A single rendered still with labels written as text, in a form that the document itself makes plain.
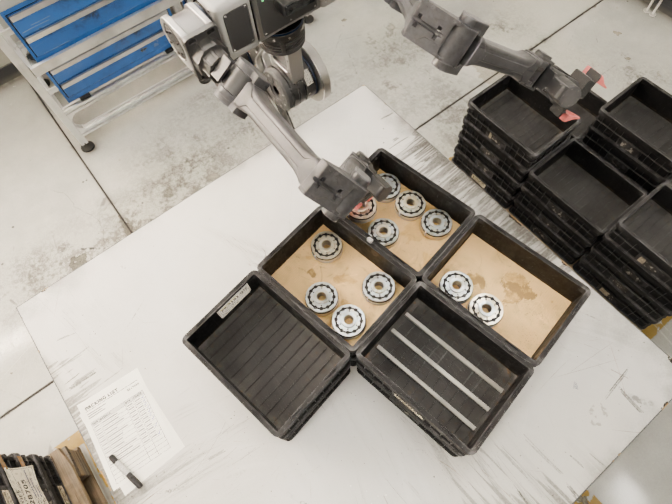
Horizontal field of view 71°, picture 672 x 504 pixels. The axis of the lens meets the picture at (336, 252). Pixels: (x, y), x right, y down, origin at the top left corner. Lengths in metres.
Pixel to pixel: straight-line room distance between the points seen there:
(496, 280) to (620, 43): 2.46
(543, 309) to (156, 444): 1.26
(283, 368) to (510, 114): 1.59
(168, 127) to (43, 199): 0.82
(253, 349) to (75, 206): 1.82
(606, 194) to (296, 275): 1.51
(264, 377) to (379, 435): 0.39
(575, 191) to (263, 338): 1.57
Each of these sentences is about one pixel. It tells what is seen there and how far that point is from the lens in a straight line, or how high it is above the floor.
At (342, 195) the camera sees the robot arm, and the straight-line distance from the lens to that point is 0.93.
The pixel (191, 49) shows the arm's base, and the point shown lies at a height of 1.48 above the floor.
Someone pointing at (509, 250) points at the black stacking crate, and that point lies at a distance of 1.60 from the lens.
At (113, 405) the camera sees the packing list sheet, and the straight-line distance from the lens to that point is 1.74.
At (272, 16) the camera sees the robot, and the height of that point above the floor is 1.44.
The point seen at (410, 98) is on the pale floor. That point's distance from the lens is 3.09.
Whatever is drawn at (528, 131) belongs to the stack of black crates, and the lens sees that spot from 2.40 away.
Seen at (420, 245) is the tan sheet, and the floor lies 0.83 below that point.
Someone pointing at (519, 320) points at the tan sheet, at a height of 0.83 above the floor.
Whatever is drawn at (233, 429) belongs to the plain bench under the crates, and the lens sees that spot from 1.60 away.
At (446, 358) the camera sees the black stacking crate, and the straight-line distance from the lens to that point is 1.48.
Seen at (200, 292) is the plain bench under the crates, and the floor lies 0.70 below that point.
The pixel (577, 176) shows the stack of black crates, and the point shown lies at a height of 0.38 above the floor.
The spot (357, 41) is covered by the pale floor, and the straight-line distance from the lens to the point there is 3.43.
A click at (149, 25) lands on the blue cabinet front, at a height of 0.50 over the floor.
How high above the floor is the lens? 2.25
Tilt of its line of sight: 65 degrees down
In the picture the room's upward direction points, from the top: 6 degrees counter-clockwise
